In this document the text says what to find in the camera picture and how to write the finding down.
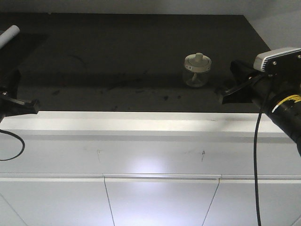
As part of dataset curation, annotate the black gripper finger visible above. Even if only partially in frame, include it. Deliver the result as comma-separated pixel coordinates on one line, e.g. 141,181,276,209
0,97,40,117
0,69,21,99

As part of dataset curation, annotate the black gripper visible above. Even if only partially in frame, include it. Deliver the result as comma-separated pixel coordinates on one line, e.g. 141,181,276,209
215,60,301,111

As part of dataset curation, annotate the glass jar with white lid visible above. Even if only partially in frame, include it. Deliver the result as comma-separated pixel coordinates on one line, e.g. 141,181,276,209
182,53,212,88

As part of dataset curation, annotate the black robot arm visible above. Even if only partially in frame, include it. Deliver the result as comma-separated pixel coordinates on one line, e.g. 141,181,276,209
217,60,301,151

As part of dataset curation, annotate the white pipe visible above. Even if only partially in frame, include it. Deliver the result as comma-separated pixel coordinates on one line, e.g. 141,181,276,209
0,25,20,49

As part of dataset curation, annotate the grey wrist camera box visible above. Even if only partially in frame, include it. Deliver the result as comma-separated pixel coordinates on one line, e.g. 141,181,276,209
253,47,301,72

